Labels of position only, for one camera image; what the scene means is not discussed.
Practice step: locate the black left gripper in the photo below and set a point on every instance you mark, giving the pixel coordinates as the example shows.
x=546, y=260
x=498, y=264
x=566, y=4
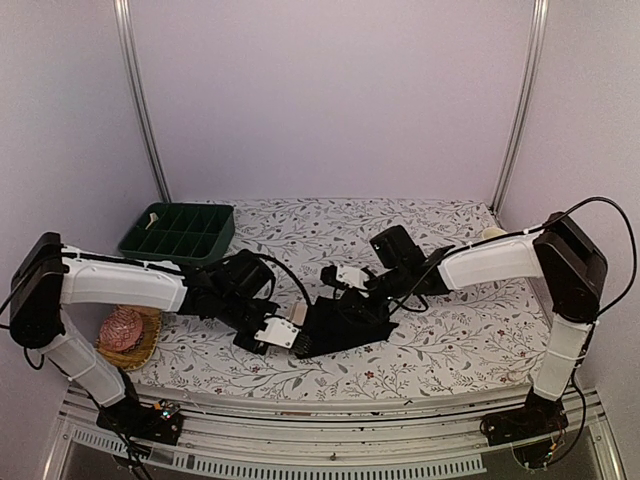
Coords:
x=258, y=349

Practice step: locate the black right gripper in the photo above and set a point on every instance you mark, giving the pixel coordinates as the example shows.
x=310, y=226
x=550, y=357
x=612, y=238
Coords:
x=352, y=302

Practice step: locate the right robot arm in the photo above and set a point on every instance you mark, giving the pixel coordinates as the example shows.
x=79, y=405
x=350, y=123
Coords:
x=557, y=252

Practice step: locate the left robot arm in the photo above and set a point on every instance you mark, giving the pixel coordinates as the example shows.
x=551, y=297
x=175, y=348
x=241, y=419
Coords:
x=54, y=275

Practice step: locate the dark green divided tray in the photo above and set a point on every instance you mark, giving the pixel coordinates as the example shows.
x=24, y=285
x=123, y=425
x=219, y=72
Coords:
x=195, y=234

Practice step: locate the woven bamboo mat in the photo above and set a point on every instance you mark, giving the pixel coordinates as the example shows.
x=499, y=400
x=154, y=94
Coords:
x=137, y=357

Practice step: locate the red patterned bowl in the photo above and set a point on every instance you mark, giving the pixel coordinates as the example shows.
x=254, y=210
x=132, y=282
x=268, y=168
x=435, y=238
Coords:
x=121, y=330

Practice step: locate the floral patterned table mat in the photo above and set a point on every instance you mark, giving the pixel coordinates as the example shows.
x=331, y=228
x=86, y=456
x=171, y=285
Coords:
x=484, y=337

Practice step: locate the cream plastic cup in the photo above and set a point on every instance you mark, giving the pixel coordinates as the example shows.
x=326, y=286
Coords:
x=492, y=232

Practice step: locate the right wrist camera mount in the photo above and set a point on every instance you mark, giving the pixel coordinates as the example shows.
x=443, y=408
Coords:
x=343, y=277

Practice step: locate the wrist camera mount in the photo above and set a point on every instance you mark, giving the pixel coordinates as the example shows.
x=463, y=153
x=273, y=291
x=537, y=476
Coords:
x=277, y=331
x=343, y=277

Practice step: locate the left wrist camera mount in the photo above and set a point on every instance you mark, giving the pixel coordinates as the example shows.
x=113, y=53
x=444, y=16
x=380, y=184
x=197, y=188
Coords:
x=277, y=331

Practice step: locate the front aluminium rail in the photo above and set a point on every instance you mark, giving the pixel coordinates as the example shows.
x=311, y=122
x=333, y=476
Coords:
x=438, y=437

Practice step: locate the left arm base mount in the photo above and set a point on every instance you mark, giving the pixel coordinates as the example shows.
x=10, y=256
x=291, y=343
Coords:
x=161, y=422

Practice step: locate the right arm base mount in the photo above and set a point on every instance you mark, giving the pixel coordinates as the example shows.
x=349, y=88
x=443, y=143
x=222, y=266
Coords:
x=521, y=424

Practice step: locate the left aluminium frame post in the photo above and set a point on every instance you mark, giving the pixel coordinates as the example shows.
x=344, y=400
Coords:
x=124, y=24

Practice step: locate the aluminium frame post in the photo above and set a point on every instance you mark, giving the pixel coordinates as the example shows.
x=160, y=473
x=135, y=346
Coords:
x=533, y=56
x=124, y=24

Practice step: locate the right aluminium frame post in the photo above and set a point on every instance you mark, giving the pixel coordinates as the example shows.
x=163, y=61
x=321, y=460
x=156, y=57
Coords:
x=533, y=56

